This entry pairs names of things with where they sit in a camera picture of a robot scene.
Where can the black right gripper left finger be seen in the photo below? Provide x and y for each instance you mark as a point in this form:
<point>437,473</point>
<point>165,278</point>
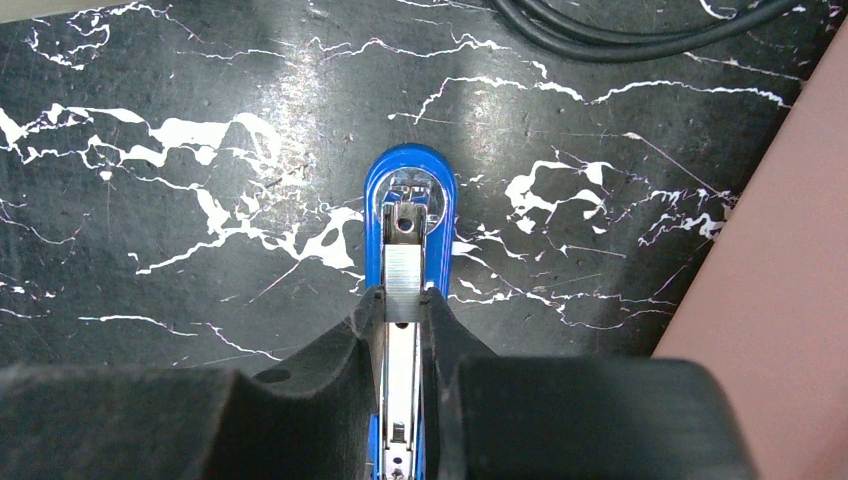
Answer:
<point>306,417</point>

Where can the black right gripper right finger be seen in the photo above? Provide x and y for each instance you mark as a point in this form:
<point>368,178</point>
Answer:
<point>488,416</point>

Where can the silver staple strip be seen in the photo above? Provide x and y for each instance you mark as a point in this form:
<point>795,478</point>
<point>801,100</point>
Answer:
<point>402,280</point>

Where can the pink translucent plastic storage box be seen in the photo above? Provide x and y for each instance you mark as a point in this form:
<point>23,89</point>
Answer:
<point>767,311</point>

